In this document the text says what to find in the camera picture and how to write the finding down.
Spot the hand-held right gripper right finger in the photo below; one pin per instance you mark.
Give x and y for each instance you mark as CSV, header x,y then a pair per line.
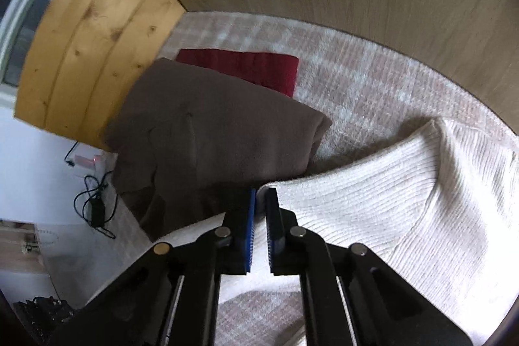
x,y
270,244

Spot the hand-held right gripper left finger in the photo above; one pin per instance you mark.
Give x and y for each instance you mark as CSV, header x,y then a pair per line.
x,y
252,232

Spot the cream ribbed sweater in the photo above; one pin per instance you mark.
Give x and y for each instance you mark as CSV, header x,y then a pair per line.
x,y
385,208

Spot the brown folded cloth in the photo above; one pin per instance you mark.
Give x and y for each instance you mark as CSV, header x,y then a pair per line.
x,y
211,135

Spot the black power adapter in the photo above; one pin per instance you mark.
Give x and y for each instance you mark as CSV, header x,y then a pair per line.
x,y
96,213

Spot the dark red folded cloth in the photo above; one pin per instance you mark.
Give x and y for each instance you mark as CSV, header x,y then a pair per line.
x,y
251,66

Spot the beige plaid mat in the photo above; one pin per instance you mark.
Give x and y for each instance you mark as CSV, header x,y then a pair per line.
x,y
365,86

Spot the pine wood panel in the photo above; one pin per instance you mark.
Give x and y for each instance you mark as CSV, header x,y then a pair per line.
x,y
93,25

